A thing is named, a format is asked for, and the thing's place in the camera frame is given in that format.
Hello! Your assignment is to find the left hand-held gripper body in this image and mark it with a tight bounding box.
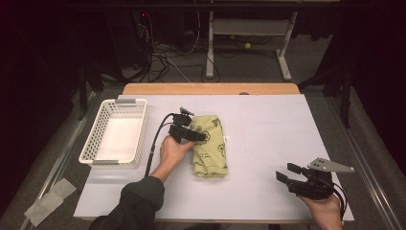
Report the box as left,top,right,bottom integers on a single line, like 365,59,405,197
168,106,199,144

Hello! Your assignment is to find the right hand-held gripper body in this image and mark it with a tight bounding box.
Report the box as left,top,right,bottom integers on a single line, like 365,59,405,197
285,156,356,201

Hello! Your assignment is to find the green printed baby romper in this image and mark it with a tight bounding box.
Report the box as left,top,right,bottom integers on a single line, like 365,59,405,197
190,114,232,179

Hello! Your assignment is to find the white perforated plastic basket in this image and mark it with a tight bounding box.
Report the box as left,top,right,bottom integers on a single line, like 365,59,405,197
78,98,148,170

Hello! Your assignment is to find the person's left hand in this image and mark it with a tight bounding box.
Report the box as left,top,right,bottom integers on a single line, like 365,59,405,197
159,135,195,173

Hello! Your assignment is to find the person's right hand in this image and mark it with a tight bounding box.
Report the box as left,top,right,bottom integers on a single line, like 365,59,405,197
298,193,344,230

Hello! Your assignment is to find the white table mat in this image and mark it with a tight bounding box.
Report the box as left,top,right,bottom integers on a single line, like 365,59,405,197
73,94,355,223

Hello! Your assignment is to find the black stand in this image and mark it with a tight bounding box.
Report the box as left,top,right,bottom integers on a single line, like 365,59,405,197
298,65,353,129
77,61,104,122

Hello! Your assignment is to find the dark box with red light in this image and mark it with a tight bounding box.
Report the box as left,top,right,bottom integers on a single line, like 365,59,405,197
106,9,152,70

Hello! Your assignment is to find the grey tape patch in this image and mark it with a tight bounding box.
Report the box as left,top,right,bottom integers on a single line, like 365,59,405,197
23,177,78,228

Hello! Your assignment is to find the metal floor rail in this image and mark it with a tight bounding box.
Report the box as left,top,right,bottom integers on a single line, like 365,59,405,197
18,90,99,230
325,95,403,230

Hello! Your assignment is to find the bundle of floor cables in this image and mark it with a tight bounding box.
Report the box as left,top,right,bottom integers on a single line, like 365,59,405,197
133,12,222,84

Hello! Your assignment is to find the white metal desk frame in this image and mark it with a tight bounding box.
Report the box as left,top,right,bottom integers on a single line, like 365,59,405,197
205,11,300,81

